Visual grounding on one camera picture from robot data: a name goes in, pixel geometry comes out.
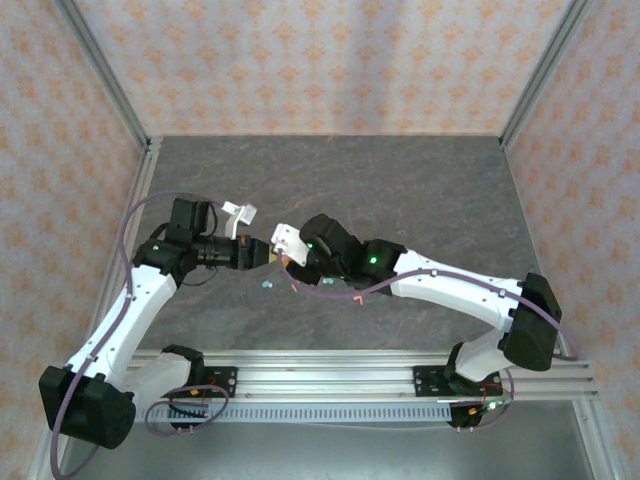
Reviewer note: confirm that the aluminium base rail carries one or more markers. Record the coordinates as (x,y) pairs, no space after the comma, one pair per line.
(325,375)

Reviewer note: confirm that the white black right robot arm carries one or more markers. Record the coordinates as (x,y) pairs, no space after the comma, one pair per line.
(450,290)

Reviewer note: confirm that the aluminium frame post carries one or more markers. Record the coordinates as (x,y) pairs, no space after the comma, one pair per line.
(545,75)
(107,75)

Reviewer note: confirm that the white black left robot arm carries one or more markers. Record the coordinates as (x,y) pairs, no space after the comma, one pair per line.
(145,300)

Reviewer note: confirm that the aluminium side rail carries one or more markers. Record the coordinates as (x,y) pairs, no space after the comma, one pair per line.
(592,440)
(144,185)

